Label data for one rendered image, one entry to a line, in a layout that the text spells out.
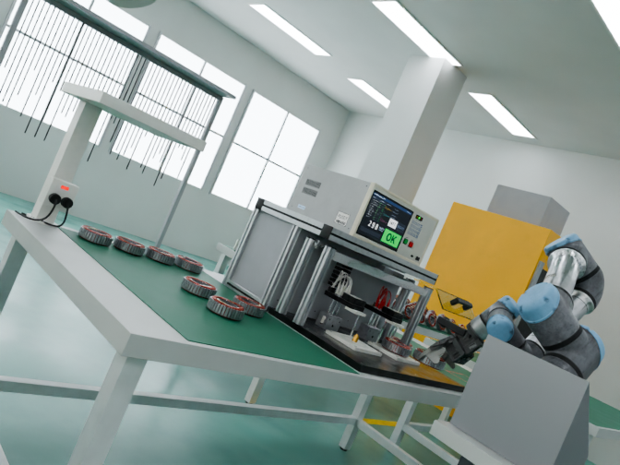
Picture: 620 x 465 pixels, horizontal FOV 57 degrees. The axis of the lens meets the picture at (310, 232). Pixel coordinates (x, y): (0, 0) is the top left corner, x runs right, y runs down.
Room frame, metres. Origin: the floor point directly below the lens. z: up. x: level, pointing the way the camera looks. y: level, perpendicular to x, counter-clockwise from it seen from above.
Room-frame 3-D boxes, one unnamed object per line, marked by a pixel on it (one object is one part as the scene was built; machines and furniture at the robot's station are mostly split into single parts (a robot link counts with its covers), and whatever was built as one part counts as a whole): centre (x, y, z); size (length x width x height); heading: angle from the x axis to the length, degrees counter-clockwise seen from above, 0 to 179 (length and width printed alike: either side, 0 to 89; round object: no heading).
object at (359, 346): (2.00, -0.29, 0.78); 0.15 x 0.15 x 0.01; 43
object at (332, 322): (2.10, -0.19, 0.80); 0.07 x 0.05 x 0.06; 133
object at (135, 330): (2.26, -0.21, 0.72); 2.20 x 1.01 x 0.05; 133
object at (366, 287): (2.27, -0.21, 0.92); 0.66 x 0.01 x 0.30; 133
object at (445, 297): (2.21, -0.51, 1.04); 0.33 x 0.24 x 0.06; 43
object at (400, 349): (2.16, -0.47, 0.80); 0.11 x 0.11 x 0.04
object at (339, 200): (2.32, -0.17, 1.22); 0.44 x 0.39 x 0.20; 133
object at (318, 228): (2.31, -0.16, 1.09); 0.68 x 0.44 x 0.05; 133
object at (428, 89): (6.37, -0.57, 1.65); 0.50 x 0.45 x 3.30; 43
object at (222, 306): (1.68, 0.14, 0.77); 0.11 x 0.11 x 0.04
